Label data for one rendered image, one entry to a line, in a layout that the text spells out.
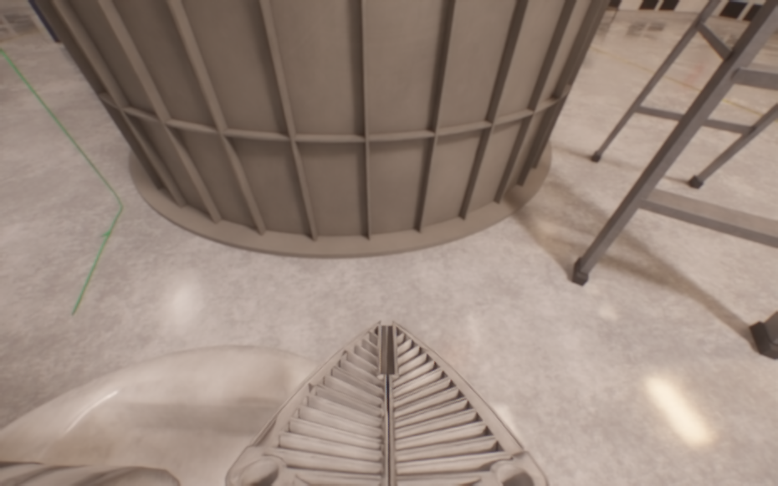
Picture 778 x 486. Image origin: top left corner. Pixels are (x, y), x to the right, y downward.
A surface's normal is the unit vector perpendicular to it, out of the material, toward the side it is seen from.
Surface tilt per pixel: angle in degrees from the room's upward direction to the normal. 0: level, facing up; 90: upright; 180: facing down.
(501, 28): 90
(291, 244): 0
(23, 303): 0
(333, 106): 90
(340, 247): 0
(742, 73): 90
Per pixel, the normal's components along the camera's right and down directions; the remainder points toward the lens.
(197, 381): 0.03, -0.70
